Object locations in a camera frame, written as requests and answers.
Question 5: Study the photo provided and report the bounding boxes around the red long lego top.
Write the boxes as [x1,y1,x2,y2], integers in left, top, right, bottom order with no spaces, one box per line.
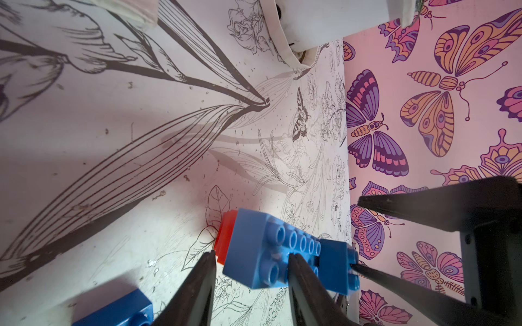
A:
[213,210,238,265]

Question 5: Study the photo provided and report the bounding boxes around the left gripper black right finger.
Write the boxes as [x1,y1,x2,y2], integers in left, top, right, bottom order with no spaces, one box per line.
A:
[288,254,356,326]

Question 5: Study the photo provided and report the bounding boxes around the potted green plant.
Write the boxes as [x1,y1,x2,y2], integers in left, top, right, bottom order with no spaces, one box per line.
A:
[260,0,420,69]

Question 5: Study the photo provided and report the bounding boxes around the blue long lego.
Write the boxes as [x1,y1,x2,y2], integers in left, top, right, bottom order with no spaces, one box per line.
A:
[223,209,322,289]

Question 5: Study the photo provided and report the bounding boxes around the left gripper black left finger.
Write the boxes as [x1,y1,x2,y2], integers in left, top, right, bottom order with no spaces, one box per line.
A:
[153,251,216,325]

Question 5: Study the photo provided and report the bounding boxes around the small blue lego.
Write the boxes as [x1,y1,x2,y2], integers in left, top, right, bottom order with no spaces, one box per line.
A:
[72,289,154,326]
[318,239,360,296]

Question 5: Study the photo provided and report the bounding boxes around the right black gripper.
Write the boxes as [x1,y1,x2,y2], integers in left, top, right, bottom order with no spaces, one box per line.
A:
[352,177,521,326]

